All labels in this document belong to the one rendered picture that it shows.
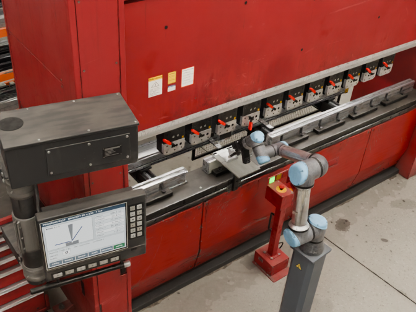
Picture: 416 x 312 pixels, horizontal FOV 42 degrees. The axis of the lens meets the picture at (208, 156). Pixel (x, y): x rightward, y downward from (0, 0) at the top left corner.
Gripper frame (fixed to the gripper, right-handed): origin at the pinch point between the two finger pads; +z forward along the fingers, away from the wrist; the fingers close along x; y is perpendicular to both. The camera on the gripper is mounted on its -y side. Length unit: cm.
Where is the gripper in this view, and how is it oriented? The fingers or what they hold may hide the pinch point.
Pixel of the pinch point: (233, 156)
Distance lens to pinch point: 343.9
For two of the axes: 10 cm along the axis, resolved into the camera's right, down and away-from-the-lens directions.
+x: -8.4, 2.6, -4.8
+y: -3.7, -9.2, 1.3
